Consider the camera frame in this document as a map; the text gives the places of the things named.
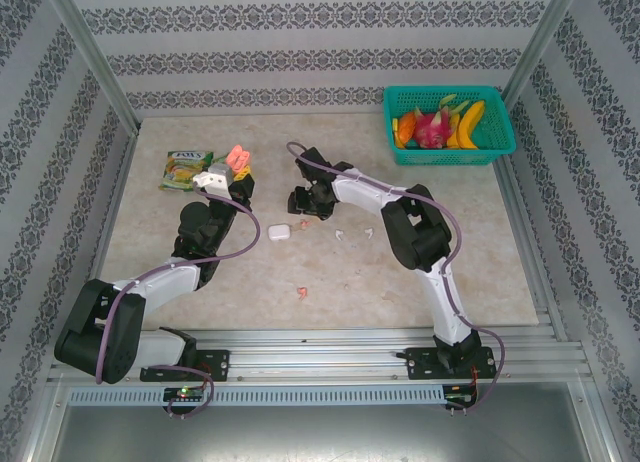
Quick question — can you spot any slotted grey cable duct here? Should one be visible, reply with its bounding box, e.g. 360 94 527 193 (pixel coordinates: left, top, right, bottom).
67 385 447 407

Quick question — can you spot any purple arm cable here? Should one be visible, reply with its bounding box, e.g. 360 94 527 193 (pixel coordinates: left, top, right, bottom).
284 140 507 416
94 186 261 421

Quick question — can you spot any aluminium frame post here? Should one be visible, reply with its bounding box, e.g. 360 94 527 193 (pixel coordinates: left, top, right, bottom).
501 0 585 106
42 0 143 133

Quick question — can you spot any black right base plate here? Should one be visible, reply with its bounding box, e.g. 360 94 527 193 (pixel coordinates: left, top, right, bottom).
403 346 496 382

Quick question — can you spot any grey metal sheet panel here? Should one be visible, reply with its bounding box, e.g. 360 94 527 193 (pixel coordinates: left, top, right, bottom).
47 404 614 462

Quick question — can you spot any green Fox's candy bag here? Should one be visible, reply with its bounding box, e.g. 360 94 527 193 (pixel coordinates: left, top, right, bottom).
158 149 215 193

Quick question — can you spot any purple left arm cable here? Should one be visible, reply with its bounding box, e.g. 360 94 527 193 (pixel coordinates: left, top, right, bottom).
94 186 261 421

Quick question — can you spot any teal plastic basket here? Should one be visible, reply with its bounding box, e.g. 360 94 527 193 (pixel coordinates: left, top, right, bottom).
382 85 517 167

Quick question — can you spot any pink dragon fruit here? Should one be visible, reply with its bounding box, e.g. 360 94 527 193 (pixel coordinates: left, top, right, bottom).
412 94 471 150

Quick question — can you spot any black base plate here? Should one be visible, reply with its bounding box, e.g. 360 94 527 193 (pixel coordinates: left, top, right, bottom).
139 349 232 383
403 346 496 382

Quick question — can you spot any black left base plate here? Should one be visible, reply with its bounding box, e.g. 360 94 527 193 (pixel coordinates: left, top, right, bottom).
139 349 232 383

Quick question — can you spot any pink earbud charging case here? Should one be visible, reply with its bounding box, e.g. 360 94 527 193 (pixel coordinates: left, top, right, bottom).
224 143 252 169

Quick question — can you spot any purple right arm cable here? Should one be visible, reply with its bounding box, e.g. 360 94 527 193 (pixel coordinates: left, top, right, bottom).
284 140 507 416

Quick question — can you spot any yellow banana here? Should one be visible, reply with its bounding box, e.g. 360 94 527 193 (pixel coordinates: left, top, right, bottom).
446 100 487 150

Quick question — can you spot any aluminium side rail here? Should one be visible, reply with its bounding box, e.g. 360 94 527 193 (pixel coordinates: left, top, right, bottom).
492 154 570 342
84 129 142 293

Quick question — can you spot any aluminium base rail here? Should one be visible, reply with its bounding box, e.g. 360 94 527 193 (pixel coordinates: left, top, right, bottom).
47 326 587 384

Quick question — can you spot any orange mango fruit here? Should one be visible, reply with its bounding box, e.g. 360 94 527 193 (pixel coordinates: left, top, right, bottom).
397 110 417 144

